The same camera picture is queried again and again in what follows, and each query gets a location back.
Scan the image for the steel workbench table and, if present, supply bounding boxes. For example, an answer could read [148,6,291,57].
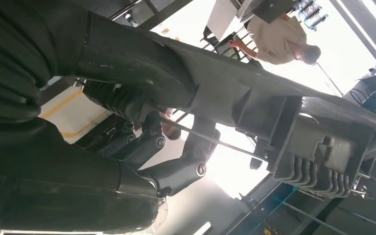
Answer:
[39,86,114,145]

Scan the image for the person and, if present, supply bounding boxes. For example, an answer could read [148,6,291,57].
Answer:
[228,14,322,66]

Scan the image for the blue water bottle pack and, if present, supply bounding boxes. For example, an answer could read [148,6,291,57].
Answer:
[296,0,329,30]

